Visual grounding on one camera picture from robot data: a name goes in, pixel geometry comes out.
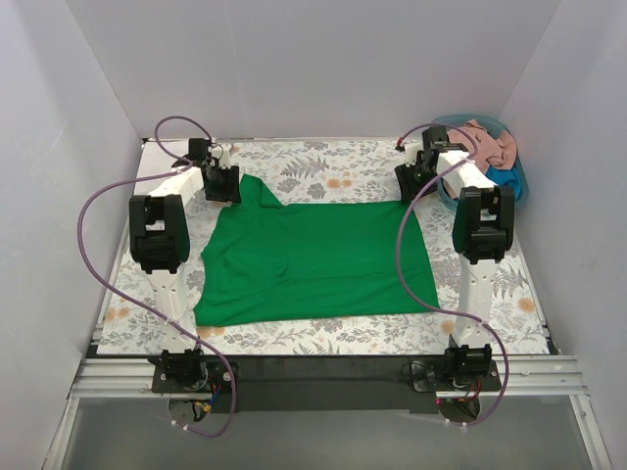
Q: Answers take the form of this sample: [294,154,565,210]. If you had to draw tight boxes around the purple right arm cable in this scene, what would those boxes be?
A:
[394,124,508,428]

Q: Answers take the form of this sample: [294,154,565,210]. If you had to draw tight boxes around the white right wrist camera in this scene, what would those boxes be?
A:
[396,140,423,166]

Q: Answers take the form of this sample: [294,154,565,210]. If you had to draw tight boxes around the pink crumpled t shirt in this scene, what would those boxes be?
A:
[448,119,517,174]

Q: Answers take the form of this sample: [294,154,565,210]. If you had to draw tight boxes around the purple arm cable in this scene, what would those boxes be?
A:
[77,115,241,438]
[394,124,508,428]

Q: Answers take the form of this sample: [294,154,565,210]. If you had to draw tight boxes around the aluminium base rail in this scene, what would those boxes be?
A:
[71,354,588,398]

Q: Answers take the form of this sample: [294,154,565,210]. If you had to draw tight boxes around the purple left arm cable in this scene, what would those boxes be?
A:
[77,115,241,438]

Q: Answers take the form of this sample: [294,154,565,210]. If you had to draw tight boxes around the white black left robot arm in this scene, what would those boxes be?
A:
[129,138,241,392]

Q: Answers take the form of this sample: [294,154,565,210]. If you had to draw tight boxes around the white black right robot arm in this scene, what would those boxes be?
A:
[395,123,515,390]

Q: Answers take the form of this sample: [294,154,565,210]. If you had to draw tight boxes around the blue plastic basket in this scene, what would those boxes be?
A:
[432,114,528,208]

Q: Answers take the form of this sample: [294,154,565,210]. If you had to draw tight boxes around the blue crumpled t shirt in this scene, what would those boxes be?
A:
[486,166,522,200]

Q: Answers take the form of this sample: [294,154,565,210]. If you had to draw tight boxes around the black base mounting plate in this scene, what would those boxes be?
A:
[151,354,504,415]

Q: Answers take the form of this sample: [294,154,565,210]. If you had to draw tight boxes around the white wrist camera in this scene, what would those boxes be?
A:
[396,140,423,166]
[208,142,231,169]

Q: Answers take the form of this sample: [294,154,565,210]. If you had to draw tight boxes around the folded white t shirt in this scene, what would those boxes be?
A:
[133,141,172,195]

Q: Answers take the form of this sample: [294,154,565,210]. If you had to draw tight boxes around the green t shirt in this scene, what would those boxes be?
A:
[194,175,438,327]

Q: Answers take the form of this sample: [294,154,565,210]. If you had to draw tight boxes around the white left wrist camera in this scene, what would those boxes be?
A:
[208,142,231,169]

